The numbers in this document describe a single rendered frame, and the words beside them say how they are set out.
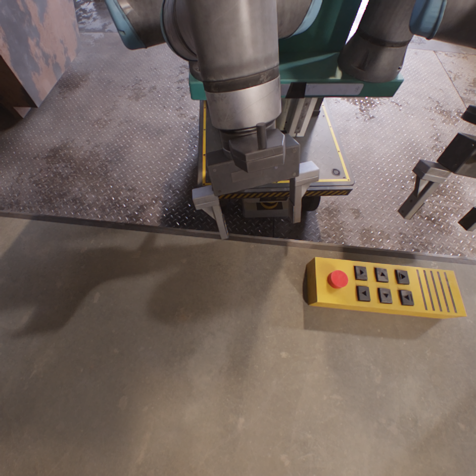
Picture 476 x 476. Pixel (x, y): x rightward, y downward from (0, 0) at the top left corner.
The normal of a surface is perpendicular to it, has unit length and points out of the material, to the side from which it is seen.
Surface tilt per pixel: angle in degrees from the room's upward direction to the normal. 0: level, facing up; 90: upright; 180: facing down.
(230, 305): 0
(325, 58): 0
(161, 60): 0
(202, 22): 80
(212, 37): 75
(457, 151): 83
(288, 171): 67
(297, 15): 92
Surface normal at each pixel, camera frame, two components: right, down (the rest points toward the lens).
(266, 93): 0.57, 0.45
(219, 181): 0.12, 0.65
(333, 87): 0.03, 0.90
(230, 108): -0.35, 0.69
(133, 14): 0.43, 0.72
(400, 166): -0.01, -0.43
